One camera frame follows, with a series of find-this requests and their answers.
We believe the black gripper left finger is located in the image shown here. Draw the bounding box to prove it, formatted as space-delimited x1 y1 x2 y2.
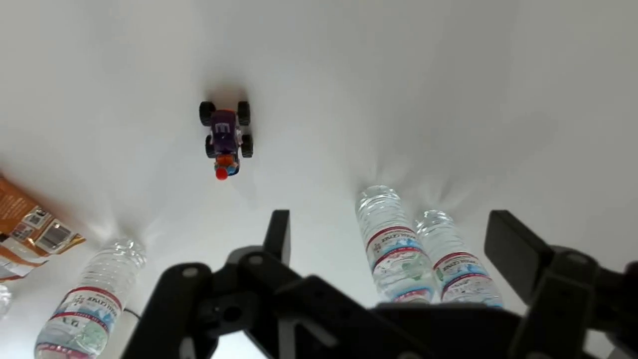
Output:
121 207 314 359

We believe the orange snack bag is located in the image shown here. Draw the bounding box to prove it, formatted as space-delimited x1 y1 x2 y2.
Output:
0 173 89 285

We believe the clear plastic water bottle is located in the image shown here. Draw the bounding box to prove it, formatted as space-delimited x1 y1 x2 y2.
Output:
33 235 149 359
352 183 438 309
414 207 505 311

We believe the small orange and blue toy car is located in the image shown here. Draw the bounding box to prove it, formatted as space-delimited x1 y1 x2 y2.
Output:
196 98 256 181

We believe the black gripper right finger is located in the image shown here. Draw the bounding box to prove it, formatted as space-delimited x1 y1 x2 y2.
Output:
481 207 638 359

